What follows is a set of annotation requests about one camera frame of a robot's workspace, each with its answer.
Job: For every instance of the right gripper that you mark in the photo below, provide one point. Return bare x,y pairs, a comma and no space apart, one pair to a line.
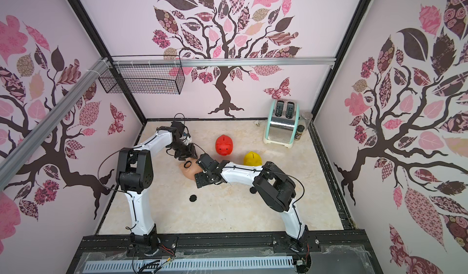
204,171

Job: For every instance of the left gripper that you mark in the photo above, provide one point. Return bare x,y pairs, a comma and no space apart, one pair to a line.
191,153

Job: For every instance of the peach piggy bank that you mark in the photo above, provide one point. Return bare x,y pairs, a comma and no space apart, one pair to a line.
190,168

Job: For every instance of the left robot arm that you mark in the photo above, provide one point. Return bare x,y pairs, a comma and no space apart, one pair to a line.
135,175

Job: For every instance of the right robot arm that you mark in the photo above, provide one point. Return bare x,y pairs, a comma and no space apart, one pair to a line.
275,187

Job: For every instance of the red piggy bank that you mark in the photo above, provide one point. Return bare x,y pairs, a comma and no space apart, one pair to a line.
224,145

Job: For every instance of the yellow piggy bank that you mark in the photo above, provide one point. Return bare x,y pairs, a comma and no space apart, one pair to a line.
252,159

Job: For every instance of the mint chrome toaster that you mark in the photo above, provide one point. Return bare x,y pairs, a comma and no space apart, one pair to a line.
282,123

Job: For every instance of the glass jar behind toaster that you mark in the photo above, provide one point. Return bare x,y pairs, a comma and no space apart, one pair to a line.
305,120

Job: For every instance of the black wire basket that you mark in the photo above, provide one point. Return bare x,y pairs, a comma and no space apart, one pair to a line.
145,74

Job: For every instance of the back aluminium rail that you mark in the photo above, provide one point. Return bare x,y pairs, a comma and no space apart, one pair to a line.
256,61

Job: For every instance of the aluminium rail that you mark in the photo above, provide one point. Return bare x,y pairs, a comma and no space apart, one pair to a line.
11,165
256,61

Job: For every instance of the white slotted cable duct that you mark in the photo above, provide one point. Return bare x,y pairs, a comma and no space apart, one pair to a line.
148,266

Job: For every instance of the black base frame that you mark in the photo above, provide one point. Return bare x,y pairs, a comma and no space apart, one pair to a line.
322,252

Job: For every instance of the left aluminium rail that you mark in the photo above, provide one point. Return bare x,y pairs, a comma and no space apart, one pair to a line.
11,165

